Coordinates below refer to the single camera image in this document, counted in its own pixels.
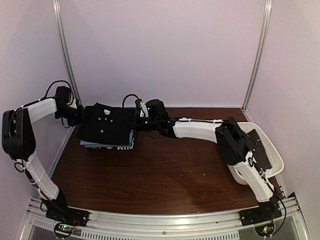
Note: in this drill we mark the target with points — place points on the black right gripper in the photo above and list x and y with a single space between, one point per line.
138 125

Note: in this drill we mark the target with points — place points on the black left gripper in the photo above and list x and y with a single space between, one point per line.
79 118

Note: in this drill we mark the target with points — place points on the black long sleeve shirt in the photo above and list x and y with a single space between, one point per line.
107 125

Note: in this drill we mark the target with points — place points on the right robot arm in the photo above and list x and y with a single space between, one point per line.
243 151

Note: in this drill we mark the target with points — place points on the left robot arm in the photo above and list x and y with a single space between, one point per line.
19 142

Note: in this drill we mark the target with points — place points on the light blue folded shirt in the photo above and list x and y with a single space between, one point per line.
87 143

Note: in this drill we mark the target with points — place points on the black white patterned folded shirt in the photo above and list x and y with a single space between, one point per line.
110 147

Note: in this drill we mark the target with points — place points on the dark pinstriped folded shirt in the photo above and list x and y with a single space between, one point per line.
255 144

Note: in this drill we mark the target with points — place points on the white plastic laundry basket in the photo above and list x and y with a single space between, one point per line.
275 158

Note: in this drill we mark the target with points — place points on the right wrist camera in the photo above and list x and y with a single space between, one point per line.
152 110

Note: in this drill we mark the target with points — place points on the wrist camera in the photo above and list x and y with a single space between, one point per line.
152 110
65 97

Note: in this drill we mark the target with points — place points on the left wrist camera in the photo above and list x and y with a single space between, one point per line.
65 97

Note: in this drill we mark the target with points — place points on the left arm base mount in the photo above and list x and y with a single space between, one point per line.
59 210

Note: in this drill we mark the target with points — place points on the aluminium frame post left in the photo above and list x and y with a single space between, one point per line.
57 10

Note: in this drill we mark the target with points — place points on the aluminium frame post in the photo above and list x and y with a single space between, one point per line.
57 10
263 36

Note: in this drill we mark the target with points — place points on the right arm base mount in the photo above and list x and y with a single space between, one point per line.
266 211

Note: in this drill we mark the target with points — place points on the aluminium frame post right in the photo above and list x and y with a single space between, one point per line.
263 36

